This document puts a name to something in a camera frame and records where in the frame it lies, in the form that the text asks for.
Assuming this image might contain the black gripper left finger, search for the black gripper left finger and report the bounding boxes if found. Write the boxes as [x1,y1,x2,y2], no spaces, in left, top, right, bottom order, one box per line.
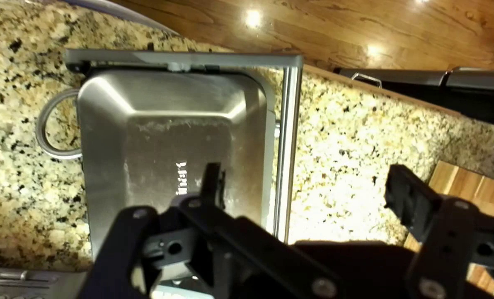
[78,161,343,299]

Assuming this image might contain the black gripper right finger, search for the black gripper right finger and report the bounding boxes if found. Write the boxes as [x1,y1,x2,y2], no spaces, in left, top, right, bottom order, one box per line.
[383,163,494,299]

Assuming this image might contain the silver sandwich maker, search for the silver sandwich maker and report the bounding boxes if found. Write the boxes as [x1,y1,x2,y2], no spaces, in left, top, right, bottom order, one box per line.
[63,48,305,299]

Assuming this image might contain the chequered wooden cutting board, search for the chequered wooden cutting board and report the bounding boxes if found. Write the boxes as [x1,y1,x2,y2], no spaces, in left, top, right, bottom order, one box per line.
[401,159,494,299]

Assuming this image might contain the silver toaster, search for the silver toaster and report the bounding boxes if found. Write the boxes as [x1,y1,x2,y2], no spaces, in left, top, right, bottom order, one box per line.
[0,264,91,299]

